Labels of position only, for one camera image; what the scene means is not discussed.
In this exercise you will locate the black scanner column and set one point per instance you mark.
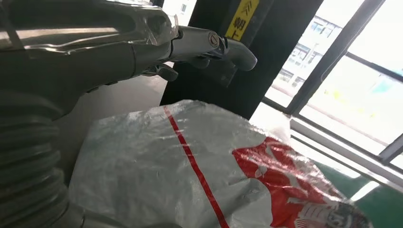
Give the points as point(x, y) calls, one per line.
point(252, 63)

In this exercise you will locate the grey red printed plastic package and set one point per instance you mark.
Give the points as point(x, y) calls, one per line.
point(176, 170)

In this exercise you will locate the yellow black warning label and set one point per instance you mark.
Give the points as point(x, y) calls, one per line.
point(240, 19)

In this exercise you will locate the dark window frame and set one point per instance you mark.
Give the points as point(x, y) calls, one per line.
point(330, 59)

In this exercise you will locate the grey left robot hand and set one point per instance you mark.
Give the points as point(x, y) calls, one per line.
point(78, 56)

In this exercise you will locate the green conveyor belt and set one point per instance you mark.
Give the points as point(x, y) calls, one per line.
point(377, 201)

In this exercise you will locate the aluminium conveyor frame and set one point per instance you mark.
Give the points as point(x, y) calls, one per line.
point(346, 154)

